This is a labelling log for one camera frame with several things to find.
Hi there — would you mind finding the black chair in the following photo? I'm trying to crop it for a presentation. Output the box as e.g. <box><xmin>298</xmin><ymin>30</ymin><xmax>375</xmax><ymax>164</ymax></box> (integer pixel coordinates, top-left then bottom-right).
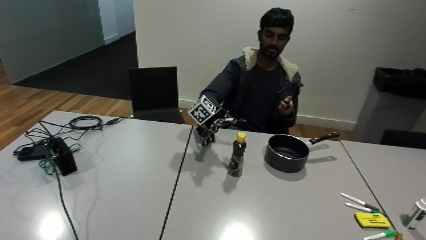
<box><xmin>127</xmin><ymin>66</ymin><xmax>186</xmax><ymax>125</ymax></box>

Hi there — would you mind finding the coiled black cable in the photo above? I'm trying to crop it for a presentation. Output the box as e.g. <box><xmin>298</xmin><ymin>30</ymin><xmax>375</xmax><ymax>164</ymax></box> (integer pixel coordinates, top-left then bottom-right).
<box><xmin>66</xmin><ymin>115</ymin><xmax>125</xmax><ymax>131</ymax></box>

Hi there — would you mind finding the thin tangled black cable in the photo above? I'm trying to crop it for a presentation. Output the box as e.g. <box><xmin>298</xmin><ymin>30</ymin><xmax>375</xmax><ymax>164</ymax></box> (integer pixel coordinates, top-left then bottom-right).
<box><xmin>24</xmin><ymin>119</ymin><xmax>90</xmax><ymax>148</ymax></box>

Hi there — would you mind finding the long black cable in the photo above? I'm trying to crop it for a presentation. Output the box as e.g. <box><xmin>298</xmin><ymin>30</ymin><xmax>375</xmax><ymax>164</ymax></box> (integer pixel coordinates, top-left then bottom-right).
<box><xmin>49</xmin><ymin>148</ymin><xmax>81</xmax><ymax>240</ymax></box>

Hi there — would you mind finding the black bin bag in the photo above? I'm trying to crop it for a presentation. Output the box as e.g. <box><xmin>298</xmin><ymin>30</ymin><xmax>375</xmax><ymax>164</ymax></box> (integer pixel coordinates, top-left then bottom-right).
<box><xmin>371</xmin><ymin>66</ymin><xmax>426</xmax><ymax>100</ymax></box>

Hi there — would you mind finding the the person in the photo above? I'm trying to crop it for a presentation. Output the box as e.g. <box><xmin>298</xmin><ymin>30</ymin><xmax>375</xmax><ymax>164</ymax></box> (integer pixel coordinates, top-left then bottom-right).
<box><xmin>197</xmin><ymin>7</ymin><xmax>304</xmax><ymax>135</ymax></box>

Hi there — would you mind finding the white marker cube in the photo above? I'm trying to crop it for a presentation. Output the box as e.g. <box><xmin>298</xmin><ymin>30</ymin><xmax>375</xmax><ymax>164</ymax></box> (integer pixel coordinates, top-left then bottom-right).
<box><xmin>186</xmin><ymin>94</ymin><xmax>225</xmax><ymax>127</ymax></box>

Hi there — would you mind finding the black saucepan with brown handle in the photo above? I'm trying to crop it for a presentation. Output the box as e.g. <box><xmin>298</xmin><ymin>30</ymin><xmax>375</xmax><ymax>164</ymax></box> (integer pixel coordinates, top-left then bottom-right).
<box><xmin>263</xmin><ymin>131</ymin><xmax>340</xmax><ymax>174</ymax></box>

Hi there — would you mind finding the dark chair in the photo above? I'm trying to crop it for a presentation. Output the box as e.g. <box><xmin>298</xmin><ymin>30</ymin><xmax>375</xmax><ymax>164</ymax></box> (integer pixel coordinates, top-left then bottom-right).
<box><xmin>379</xmin><ymin>129</ymin><xmax>426</xmax><ymax>150</ymax></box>

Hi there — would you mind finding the white marker with green cap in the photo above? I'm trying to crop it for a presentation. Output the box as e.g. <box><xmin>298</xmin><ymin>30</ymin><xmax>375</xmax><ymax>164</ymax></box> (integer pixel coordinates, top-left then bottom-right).
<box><xmin>362</xmin><ymin>229</ymin><xmax>399</xmax><ymax>240</ymax></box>

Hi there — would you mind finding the green cable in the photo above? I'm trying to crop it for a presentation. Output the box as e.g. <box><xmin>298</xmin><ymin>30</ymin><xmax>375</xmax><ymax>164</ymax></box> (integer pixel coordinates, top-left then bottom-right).
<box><xmin>37</xmin><ymin>143</ymin><xmax>83</xmax><ymax>176</ymax></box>

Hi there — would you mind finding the grey bin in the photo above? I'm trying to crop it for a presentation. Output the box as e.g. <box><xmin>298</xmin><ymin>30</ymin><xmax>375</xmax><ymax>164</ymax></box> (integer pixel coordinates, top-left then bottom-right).
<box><xmin>352</xmin><ymin>84</ymin><xmax>426</xmax><ymax>144</ymax></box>

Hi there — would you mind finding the white marker with green tip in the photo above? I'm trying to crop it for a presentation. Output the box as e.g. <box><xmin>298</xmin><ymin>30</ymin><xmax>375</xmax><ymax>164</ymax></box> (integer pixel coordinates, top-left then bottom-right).
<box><xmin>343</xmin><ymin>202</ymin><xmax>386</xmax><ymax>215</ymax></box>

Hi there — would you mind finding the black box device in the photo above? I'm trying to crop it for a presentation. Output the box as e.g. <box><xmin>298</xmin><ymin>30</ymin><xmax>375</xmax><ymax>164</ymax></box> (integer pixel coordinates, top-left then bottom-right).
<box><xmin>44</xmin><ymin>136</ymin><xmax>78</xmax><ymax>177</ymax></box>

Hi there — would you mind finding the yellow eraser block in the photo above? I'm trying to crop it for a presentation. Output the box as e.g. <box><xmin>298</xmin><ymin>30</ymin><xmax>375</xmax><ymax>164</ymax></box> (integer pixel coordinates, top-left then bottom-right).
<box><xmin>354</xmin><ymin>212</ymin><xmax>391</xmax><ymax>230</ymax></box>

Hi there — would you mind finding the flat black device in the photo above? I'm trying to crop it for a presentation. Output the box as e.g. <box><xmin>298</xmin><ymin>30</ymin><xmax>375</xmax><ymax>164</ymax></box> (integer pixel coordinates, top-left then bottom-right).
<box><xmin>14</xmin><ymin>144</ymin><xmax>49</xmax><ymax>162</ymax></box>

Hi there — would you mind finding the white marker with red cap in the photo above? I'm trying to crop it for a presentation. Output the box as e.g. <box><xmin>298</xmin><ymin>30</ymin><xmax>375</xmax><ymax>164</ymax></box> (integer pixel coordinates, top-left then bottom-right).
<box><xmin>339</xmin><ymin>192</ymin><xmax>383</xmax><ymax>212</ymax></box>

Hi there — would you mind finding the brown bottle with yellow cap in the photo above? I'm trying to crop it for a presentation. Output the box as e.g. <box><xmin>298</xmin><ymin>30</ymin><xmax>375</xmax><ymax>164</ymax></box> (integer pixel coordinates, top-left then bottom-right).
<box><xmin>226</xmin><ymin>131</ymin><xmax>247</xmax><ymax>178</ymax></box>

